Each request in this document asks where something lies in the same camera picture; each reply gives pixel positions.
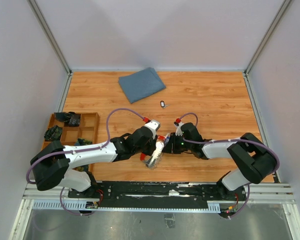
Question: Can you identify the folded blue cloth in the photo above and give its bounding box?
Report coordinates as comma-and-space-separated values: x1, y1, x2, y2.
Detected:
118, 67, 166, 104

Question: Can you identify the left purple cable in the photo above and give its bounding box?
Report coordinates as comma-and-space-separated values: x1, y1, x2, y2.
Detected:
26, 107, 151, 185

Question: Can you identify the blue tagged key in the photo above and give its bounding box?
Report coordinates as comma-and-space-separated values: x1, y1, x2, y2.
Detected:
164, 133, 170, 145

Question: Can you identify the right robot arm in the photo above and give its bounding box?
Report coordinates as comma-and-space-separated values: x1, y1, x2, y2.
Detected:
163, 122, 280, 200

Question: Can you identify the black tagged key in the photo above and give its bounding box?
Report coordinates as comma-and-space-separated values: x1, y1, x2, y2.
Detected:
160, 100, 170, 109

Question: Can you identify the green patterned sock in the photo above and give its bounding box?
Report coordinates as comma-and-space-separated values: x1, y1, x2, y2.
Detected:
44, 125, 63, 142

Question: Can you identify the dark patterned sock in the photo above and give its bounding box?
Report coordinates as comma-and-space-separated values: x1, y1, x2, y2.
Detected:
54, 111, 81, 127

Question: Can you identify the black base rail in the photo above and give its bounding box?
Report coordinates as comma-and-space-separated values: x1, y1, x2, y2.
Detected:
67, 181, 247, 210

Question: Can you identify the red-handled metal key organizer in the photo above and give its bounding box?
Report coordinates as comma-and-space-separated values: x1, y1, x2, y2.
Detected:
140, 135, 166, 170

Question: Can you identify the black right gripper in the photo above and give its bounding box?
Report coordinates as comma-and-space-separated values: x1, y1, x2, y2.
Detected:
162, 132, 193, 154

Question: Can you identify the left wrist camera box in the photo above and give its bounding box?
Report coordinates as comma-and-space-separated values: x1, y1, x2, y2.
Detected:
144, 119, 161, 135

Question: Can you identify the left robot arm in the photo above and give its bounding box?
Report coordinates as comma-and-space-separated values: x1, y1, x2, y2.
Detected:
30, 123, 159, 198

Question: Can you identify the dark floral sock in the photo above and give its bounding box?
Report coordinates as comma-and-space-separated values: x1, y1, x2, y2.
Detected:
74, 138, 93, 172

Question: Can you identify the wooden compartment tray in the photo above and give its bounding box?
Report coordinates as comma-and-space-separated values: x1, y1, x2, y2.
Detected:
47, 112, 100, 146

